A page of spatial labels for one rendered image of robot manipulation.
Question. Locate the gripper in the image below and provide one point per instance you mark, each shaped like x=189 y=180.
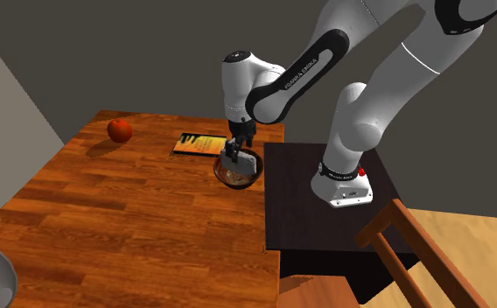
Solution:
x=242 y=128

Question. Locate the grey block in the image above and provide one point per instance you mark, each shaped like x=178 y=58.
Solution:
x=247 y=163

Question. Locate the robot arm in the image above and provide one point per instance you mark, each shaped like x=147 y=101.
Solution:
x=359 y=111

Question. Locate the brown bowl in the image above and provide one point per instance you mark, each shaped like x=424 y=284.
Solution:
x=235 y=180

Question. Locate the yellow orange book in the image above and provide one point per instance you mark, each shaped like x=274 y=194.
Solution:
x=199 y=144

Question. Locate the dark robot stand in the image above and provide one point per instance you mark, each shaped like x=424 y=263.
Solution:
x=299 y=204

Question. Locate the red apple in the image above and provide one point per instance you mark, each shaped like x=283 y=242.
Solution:
x=119 y=130

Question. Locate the wooden table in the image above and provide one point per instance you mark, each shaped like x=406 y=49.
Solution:
x=125 y=221

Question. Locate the wooden chair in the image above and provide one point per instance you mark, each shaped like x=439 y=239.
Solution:
x=427 y=251

